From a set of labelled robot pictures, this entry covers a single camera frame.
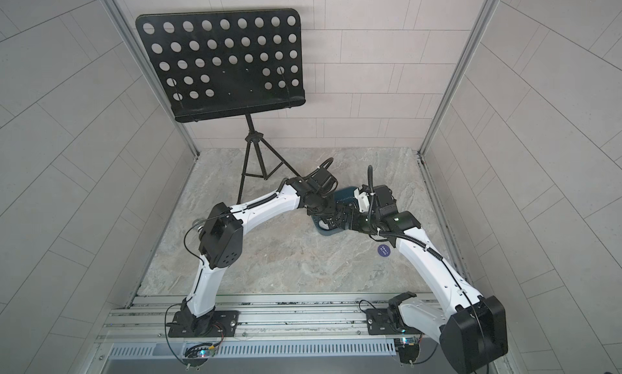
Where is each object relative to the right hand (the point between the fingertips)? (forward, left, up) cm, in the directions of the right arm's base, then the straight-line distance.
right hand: (343, 220), depth 78 cm
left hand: (+8, +1, -7) cm, 11 cm away
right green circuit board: (-34, -15, -15) cm, 40 cm away
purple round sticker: (-5, -15, -15) cm, 22 cm away
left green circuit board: (-32, +43, -12) cm, 55 cm away
